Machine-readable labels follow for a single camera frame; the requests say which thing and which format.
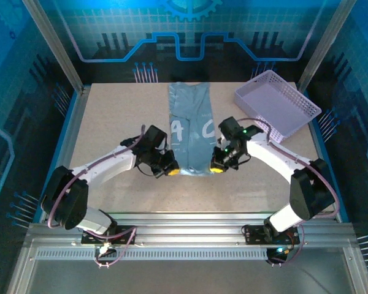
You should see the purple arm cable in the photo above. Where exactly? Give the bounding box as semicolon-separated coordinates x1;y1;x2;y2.
237;118;340;268
47;124;147;270

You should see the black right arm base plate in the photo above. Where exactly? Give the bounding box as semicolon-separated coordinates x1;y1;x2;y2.
241;223;301;246

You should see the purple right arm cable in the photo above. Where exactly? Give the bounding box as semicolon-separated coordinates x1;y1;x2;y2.
237;118;340;268

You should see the aluminium frame post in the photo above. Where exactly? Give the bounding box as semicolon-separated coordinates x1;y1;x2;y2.
21;0;87;93
296;0;358;90

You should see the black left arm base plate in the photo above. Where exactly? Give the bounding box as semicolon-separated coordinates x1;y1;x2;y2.
80;225;137;246

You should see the aluminium frame rail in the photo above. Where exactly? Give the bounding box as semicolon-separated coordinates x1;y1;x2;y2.
23;213;356;249

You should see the light blue t-shirt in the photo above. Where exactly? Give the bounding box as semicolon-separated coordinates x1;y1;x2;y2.
167;81;218;178

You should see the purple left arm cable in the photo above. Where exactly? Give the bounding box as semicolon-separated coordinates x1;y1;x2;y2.
47;124;147;270

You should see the slotted grey cable duct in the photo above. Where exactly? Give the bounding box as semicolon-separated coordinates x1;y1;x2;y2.
35;248;353;261

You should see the lavender plastic basket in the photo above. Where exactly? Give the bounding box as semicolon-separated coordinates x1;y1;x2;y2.
234;69;322;145

